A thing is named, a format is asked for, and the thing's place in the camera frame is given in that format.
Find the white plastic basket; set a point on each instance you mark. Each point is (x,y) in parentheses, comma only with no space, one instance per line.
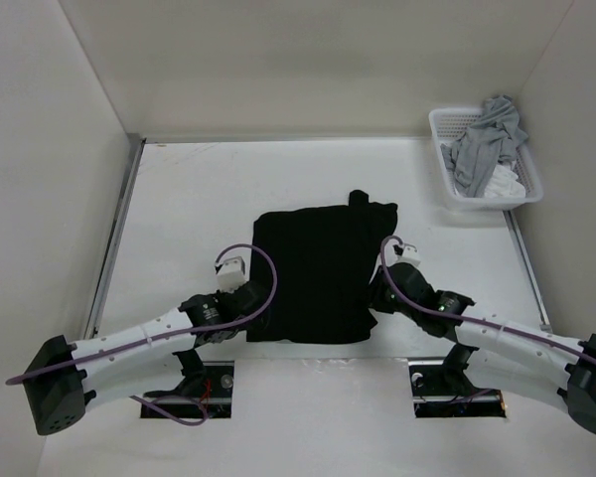
(448,124)

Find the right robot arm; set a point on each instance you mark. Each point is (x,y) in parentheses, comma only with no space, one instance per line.
(486,356)

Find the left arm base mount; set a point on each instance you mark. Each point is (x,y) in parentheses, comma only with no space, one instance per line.
(203,394)

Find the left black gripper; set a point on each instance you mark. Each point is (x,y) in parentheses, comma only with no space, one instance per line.
(250,324)

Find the grey tank top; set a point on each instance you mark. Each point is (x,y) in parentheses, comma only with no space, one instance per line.
(491,140)

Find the black tank top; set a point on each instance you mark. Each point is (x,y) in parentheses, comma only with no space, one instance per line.
(323,259)

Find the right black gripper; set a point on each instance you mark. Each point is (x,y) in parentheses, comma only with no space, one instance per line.
(376,300)

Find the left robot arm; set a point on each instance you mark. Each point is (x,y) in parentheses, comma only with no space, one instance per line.
(65,380)

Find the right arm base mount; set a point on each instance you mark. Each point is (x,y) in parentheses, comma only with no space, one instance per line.
(440,388)

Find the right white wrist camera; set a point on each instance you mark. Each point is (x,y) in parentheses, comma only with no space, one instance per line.
(407,253)

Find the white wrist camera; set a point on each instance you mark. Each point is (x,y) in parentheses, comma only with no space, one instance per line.
(407,253)
(230,274)

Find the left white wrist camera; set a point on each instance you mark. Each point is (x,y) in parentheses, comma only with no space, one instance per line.
(230,274)

